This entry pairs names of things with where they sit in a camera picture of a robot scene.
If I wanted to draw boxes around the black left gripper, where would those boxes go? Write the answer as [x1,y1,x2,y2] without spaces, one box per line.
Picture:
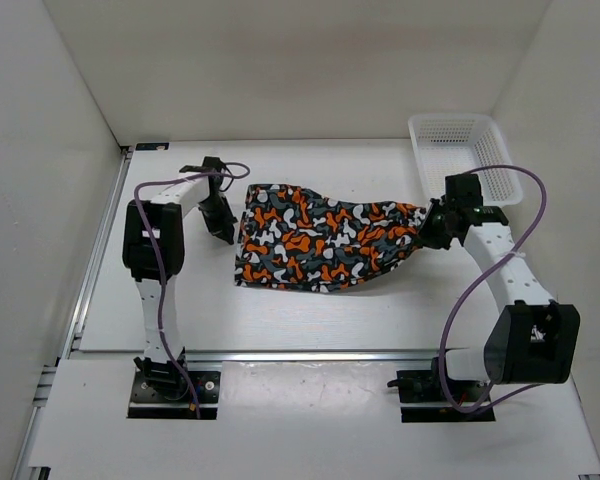
[199,196,238,243]

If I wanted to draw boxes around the orange camouflage shorts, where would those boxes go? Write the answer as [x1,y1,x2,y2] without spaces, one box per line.
[234,184,427,293]

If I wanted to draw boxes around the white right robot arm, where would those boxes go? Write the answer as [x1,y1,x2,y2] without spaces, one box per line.
[419,199,580,400]

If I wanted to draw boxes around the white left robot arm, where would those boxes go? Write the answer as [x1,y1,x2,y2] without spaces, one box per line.
[122,171,236,404]

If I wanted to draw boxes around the white plastic basket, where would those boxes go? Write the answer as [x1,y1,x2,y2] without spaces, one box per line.
[408,113,523,207]

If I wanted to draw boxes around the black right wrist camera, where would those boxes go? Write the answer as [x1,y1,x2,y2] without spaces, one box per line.
[444,173,484,209]

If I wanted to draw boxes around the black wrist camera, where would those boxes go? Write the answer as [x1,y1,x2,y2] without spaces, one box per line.
[179,156,229,190]
[444,173,484,209]

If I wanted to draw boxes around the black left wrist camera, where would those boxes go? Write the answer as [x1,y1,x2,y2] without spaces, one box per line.
[179,156,229,190]

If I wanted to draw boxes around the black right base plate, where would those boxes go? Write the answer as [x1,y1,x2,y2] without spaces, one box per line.
[387,370,496,424]

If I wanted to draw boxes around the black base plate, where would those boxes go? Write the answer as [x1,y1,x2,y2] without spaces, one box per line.
[387,370,496,424]
[127,370,221,420]

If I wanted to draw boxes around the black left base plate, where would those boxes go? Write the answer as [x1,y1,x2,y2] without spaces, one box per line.
[127,370,221,420]

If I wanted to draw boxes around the aluminium table frame rail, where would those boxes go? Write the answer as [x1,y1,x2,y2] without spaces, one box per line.
[9,142,600,480]

